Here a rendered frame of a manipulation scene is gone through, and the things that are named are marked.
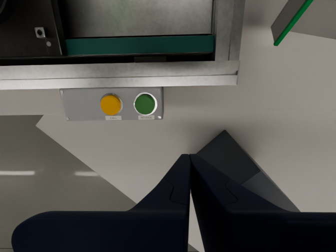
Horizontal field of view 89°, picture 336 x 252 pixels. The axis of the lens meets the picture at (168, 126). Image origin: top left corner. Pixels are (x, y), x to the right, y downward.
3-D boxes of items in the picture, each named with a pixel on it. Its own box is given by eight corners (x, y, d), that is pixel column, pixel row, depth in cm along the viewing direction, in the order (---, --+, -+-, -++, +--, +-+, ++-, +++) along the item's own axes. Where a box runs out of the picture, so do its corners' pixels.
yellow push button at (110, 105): (123, 112, 37) (120, 115, 35) (104, 113, 37) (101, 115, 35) (121, 94, 35) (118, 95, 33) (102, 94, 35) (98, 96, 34)
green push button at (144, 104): (155, 112, 36) (155, 114, 35) (137, 112, 37) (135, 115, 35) (155, 93, 35) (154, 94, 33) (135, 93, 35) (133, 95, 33)
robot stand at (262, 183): (218, 188, 53) (243, 254, 34) (187, 160, 50) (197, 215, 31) (255, 160, 50) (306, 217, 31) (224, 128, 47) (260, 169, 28)
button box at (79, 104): (164, 113, 42) (162, 120, 36) (79, 114, 42) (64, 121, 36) (163, 83, 40) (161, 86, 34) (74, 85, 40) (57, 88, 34)
